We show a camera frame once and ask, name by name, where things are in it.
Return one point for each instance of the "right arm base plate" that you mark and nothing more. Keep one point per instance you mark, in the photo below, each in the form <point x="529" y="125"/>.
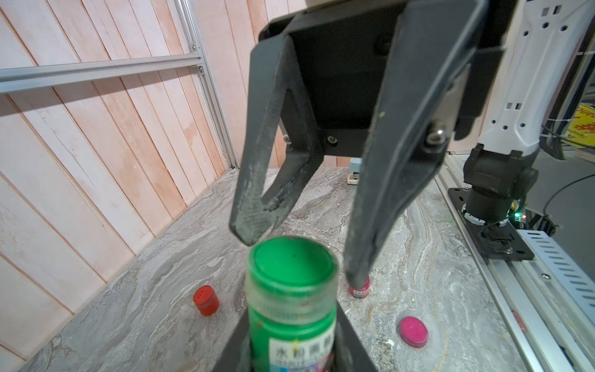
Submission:
<point x="495" y="241"/>

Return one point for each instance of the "white perforated cable duct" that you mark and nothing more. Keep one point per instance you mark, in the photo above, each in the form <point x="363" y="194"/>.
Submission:
<point x="563" y="268"/>

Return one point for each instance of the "red paint jar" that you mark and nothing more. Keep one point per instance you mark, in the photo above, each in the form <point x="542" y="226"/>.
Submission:
<point x="206" y="300"/>

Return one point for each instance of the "magenta paint jar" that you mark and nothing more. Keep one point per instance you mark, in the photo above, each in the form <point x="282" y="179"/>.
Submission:
<point x="361" y="292"/>

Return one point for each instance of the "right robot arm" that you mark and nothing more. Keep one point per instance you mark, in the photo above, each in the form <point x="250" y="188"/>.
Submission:
<point x="537" y="48"/>

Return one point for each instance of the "green paint jar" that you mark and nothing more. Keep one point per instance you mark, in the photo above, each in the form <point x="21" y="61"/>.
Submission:
<point x="291" y="333"/>

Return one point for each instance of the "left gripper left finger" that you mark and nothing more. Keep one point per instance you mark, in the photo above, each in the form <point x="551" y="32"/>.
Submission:
<point x="236" y="355"/>

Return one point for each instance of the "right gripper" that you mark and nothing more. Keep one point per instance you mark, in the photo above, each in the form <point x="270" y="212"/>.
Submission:
<point x="314" y="79"/>

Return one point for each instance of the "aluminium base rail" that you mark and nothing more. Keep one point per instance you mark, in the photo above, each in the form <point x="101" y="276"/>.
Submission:
<point x="548" y="328"/>

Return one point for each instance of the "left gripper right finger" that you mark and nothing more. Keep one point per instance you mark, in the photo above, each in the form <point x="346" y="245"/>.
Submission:
<point x="349" y="352"/>

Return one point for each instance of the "blue grey stapler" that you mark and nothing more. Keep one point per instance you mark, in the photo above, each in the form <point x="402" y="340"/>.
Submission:
<point x="354" y="168"/>

